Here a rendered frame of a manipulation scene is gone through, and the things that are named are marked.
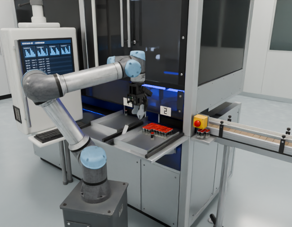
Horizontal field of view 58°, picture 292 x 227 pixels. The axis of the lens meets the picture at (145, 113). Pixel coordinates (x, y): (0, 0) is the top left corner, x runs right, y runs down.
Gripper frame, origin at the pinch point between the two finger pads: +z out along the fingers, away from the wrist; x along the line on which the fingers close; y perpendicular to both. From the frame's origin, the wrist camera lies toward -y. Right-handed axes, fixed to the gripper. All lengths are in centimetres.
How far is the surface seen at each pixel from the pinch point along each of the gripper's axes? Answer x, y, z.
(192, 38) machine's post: 10, -36, -40
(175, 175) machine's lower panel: 3, -35, 54
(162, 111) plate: -9.7, -35.3, 8.4
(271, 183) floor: 46, -160, 110
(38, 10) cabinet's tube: -95, -4, -57
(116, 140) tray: -17.9, 1.8, 19.0
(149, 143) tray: -3.0, -12.1, 21.4
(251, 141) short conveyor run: 48, -46, 19
